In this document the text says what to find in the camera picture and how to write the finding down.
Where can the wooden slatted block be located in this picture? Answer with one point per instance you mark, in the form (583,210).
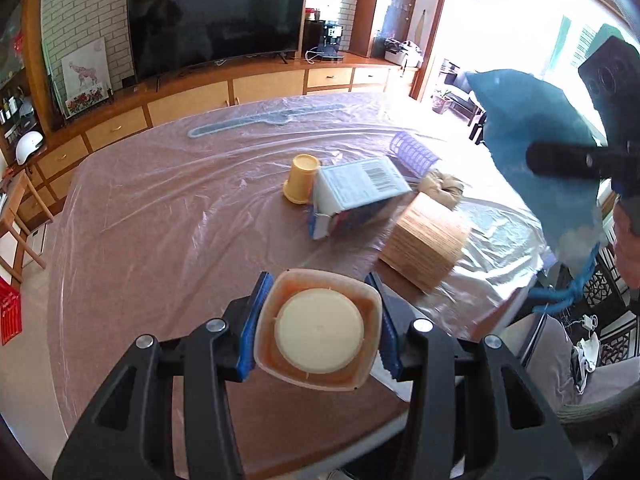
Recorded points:
(425,242)

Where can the beige knotted cloth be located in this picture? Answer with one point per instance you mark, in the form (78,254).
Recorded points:
(442,187)

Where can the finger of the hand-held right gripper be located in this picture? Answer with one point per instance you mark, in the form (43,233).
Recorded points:
(555,159)

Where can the black coffee machine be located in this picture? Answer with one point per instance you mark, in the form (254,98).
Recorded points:
(330,40)

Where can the purple plastic hair roller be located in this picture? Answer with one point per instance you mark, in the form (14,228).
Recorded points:
(412,152)

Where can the black flat screen television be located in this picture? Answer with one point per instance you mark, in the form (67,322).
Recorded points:
(215,20)

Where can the red plastic basket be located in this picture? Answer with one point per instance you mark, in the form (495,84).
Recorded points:
(9,312)

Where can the potted plant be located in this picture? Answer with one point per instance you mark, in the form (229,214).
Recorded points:
(442,100)

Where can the plastic covered chair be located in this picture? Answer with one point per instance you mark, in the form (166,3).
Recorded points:
(555,360)

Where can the wooden stool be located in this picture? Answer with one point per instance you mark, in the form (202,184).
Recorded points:
(20,225)

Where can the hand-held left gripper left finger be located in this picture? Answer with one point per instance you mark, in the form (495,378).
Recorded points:
(252,320)

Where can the white helmet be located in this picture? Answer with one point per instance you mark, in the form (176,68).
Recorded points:
(29,147)

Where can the white and blue medicine box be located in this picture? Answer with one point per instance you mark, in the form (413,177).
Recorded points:
(350,185)

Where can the grey foam edge strip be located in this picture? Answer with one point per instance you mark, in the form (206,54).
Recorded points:
(235,122)

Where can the wooden cabinet unit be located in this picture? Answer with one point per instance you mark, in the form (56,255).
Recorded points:
(190,100)

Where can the person's right hand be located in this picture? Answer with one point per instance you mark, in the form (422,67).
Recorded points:
(629,245)

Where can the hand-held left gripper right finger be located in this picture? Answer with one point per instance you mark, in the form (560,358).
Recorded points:
(387,330)

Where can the yellow plastic cup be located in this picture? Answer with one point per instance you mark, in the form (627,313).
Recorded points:
(302,175)

